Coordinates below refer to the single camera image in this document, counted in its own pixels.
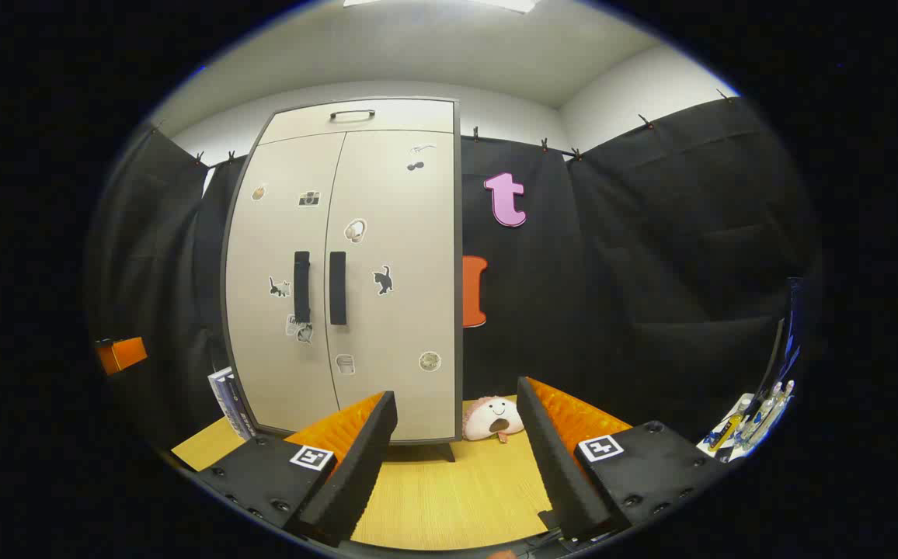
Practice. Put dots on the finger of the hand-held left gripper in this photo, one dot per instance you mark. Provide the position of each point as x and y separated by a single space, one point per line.
124 355

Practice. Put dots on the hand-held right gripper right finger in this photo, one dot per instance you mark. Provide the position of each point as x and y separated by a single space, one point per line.
554 458

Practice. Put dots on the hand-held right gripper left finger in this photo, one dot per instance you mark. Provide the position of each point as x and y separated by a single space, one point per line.
356 466

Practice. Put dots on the beige cabinet door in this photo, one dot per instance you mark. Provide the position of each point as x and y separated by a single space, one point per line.
262 256
402 326

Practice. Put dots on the beige double-door shoe cabinet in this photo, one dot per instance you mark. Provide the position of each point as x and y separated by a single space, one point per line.
460 310

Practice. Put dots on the pink white plush toy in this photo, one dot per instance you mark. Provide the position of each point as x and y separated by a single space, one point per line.
492 418

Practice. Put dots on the white pen tray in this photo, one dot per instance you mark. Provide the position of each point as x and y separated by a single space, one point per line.
721 450

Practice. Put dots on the yellow black pen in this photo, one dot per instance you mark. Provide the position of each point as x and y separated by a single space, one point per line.
727 432

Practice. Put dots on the row of black cloth clips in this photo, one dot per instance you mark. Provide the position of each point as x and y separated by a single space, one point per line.
576 154

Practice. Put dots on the ceiling light panel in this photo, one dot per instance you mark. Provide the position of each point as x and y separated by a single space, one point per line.
511 5

